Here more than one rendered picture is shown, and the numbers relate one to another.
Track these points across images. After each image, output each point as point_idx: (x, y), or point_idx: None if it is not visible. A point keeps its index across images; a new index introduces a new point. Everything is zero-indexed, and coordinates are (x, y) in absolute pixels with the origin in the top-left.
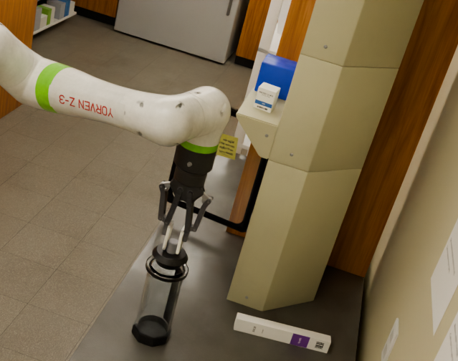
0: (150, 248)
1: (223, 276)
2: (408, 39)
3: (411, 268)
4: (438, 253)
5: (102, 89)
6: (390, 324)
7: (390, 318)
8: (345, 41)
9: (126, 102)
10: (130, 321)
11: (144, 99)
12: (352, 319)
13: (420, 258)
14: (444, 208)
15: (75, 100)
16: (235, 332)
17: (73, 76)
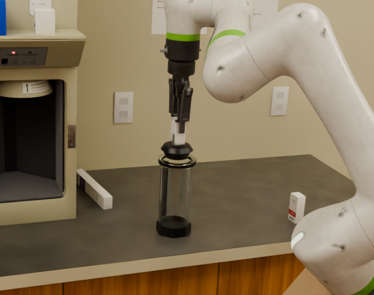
0: (52, 266)
1: (41, 226)
2: None
3: (84, 69)
4: (143, 21)
5: (244, 18)
6: (95, 112)
7: (89, 110)
8: None
9: (248, 10)
10: (174, 241)
11: (244, 0)
12: None
13: (100, 51)
14: (108, 5)
15: None
16: (114, 206)
17: (244, 27)
